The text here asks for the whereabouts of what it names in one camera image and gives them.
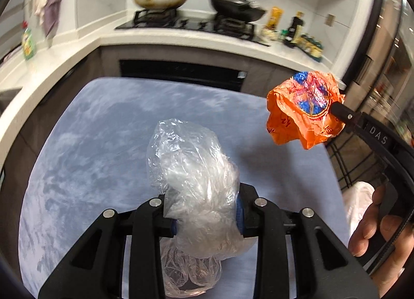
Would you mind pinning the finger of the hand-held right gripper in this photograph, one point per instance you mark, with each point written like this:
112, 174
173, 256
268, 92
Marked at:
346, 114

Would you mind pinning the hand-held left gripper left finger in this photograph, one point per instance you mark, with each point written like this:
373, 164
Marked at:
174, 228

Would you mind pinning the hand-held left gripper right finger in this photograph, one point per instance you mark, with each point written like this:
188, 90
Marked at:
239, 218

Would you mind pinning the orange snack wrapper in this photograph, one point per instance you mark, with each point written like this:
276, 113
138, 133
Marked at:
297, 114

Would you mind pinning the white trash bag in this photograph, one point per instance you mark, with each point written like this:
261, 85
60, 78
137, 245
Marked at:
359, 202

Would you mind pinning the clear plastic bag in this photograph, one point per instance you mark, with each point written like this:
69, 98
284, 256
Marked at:
194, 173

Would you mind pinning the person's right hand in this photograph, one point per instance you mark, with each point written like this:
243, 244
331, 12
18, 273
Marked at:
362, 234

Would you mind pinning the spice jar set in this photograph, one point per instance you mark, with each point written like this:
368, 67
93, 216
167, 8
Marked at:
312, 46

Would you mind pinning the grey kitchen cabinet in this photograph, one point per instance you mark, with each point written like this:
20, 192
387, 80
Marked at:
255, 82

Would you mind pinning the dark soy sauce bottle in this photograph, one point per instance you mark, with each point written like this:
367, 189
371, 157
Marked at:
296, 29

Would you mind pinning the small green bottle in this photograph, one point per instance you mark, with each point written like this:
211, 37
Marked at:
285, 34

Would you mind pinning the bowl of garlic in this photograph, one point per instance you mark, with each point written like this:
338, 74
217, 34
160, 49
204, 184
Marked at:
270, 34

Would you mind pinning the yellow pasta packet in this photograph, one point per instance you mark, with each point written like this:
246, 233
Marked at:
275, 17

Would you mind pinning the black wok with lid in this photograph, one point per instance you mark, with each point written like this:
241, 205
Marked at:
236, 9

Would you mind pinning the black built-in oven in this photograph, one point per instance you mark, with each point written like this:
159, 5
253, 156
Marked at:
178, 72

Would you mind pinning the black gas stove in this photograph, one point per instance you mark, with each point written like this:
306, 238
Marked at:
194, 25

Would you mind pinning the green dish soap bottle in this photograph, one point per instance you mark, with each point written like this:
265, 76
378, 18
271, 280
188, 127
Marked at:
28, 43

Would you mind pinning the purple hanging towel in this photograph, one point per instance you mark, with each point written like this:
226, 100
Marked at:
51, 4

